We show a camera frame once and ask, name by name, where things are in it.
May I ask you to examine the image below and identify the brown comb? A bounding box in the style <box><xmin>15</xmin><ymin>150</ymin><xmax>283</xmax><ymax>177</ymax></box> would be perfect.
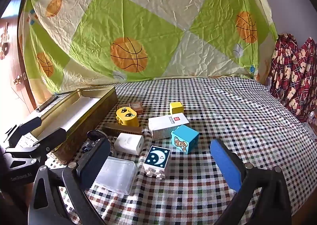
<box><xmin>102</xmin><ymin>123</ymin><xmax>143</xmax><ymax>136</ymax></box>

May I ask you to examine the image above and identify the dark round trinket with crystals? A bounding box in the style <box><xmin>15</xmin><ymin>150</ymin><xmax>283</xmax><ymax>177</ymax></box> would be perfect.
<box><xmin>83</xmin><ymin>130</ymin><xmax>107</xmax><ymax>152</ymax></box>

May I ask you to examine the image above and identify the gold tin box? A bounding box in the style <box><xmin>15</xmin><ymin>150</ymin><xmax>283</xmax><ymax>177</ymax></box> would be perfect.
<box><xmin>37</xmin><ymin>86</ymin><xmax>119</xmax><ymax>165</ymax></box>

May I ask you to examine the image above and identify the brown picture card case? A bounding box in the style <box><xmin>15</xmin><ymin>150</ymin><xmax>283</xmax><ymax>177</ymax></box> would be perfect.
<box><xmin>117</xmin><ymin>101</ymin><xmax>144</xmax><ymax>115</ymax></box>

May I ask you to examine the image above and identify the basketball print blanket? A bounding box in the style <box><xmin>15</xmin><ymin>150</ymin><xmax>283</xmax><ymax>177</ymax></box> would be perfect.
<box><xmin>17</xmin><ymin>0</ymin><xmax>279</xmax><ymax>94</ymax></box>

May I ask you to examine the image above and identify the brass door handle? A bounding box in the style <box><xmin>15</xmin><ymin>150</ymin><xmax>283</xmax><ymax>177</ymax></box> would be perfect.
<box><xmin>13</xmin><ymin>72</ymin><xmax>28</xmax><ymax>85</ymax></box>

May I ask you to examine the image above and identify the moon print toy block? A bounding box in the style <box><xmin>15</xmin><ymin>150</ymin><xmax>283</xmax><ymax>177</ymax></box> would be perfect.
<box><xmin>143</xmin><ymin>145</ymin><xmax>172</xmax><ymax>179</ymax></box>

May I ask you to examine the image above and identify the yellow face toy block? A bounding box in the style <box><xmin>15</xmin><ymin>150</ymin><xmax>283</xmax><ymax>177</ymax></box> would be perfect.
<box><xmin>116</xmin><ymin>107</ymin><xmax>140</xmax><ymax>127</ymax></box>

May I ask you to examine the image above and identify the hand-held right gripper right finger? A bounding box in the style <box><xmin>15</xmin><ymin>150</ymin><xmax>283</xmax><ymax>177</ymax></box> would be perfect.
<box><xmin>210</xmin><ymin>138</ymin><xmax>292</xmax><ymax>225</ymax></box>

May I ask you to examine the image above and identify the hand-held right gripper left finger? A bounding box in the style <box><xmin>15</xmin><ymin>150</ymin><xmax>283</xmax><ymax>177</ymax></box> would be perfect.
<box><xmin>28</xmin><ymin>137</ymin><xmax>111</xmax><ymax>225</ymax></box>

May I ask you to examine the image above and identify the metal bar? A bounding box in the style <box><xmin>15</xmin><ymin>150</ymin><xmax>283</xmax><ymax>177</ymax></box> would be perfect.
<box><xmin>35</xmin><ymin>95</ymin><xmax>58</xmax><ymax>115</ymax></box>

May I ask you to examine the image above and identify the white rectangular box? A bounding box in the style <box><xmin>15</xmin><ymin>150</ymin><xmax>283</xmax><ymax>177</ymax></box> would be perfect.
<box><xmin>148</xmin><ymin>113</ymin><xmax>190</xmax><ymax>141</ymax></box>

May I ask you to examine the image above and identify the small yellow cube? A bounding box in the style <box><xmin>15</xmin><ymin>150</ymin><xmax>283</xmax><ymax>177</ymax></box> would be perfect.
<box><xmin>169</xmin><ymin>102</ymin><xmax>184</xmax><ymax>115</ymax></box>

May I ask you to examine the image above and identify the red plaid bear cloth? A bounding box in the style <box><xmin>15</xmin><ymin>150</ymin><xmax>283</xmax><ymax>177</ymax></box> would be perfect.
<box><xmin>269</xmin><ymin>32</ymin><xmax>317</xmax><ymax>123</ymax></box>

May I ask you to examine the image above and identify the checkered bed sheet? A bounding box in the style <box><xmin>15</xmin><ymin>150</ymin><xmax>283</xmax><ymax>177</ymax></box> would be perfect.
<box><xmin>47</xmin><ymin>77</ymin><xmax>317</xmax><ymax>225</ymax></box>

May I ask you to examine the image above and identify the hanging door ornament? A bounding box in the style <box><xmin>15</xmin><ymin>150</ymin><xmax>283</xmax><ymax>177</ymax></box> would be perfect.
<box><xmin>0</xmin><ymin>23</ymin><xmax>10</xmax><ymax>60</ymax></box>

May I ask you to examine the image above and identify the wooden door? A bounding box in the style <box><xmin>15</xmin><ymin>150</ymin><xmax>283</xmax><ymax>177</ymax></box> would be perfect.
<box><xmin>0</xmin><ymin>0</ymin><xmax>37</xmax><ymax>114</ymax></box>

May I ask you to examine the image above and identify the blue bear print cube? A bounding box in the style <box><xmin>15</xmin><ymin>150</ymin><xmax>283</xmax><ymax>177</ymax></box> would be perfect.
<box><xmin>171</xmin><ymin>124</ymin><xmax>200</xmax><ymax>154</ymax></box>

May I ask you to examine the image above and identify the white charger plug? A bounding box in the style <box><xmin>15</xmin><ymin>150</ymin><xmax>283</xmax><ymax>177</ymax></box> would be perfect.
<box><xmin>114</xmin><ymin>132</ymin><xmax>144</xmax><ymax>155</ymax></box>

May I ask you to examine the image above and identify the clear plastic box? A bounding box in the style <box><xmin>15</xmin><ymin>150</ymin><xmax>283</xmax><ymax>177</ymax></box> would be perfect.
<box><xmin>93</xmin><ymin>156</ymin><xmax>138</xmax><ymax>196</ymax></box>

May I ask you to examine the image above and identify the white paper sheet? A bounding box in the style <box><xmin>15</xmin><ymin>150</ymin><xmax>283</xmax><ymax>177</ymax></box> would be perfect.
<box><xmin>59</xmin><ymin>97</ymin><xmax>100</xmax><ymax>129</ymax></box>

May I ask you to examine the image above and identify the clear plastic wrapped item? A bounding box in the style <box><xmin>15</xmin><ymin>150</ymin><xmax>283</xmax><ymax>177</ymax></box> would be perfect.
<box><xmin>306</xmin><ymin>110</ymin><xmax>317</xmax><ymax>126</ymax></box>

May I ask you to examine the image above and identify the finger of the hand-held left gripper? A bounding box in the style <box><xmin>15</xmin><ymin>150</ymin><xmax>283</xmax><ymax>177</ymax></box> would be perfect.
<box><xmin>0</xmin><ymin>116</ymin><xmax>42</xmax><ymax>143</ymax></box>
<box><xmin>5</xmin><ymin>128</ymin><xmax>67</xmax><ymax>159</ymax></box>

